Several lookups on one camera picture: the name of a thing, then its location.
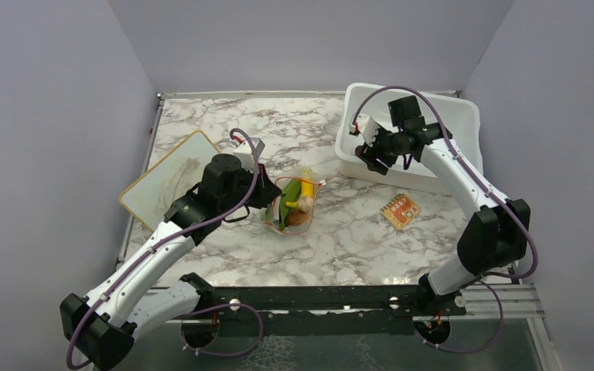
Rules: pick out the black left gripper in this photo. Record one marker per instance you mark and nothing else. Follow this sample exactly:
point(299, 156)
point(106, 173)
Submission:
point(267, 190)

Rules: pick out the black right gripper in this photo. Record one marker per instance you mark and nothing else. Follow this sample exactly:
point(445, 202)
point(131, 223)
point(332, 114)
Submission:
point(369, 155)

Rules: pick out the green leafy vegetable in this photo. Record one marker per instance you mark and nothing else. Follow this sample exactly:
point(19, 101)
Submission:
point(276, 213)

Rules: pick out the clear orange zip top bag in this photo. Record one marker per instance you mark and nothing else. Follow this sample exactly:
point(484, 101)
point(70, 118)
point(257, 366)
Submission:
point(307, 174)

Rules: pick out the yellow banana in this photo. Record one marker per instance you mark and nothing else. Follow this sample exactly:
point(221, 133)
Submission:
point(307, 189)

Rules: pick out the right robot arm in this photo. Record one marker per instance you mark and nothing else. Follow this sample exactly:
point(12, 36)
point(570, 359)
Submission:
point(497, 230)

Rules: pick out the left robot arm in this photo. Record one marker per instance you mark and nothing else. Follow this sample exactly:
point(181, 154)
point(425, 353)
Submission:
point(103, 325)

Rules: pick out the white yellow-edged cutting board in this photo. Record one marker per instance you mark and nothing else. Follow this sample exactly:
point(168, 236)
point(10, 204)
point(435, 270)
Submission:
point(149, 197)

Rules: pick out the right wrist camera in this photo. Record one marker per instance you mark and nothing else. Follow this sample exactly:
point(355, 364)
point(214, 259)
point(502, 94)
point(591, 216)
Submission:
point(366, 127)

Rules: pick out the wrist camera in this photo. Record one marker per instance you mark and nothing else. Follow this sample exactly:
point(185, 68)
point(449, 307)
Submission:
point(366, 127)
point(244, 153)

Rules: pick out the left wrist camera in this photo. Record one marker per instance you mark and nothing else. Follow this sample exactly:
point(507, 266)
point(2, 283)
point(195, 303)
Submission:
point(244, 153)

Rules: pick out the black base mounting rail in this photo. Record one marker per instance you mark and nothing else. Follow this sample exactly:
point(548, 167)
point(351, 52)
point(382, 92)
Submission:
point(315, 310)

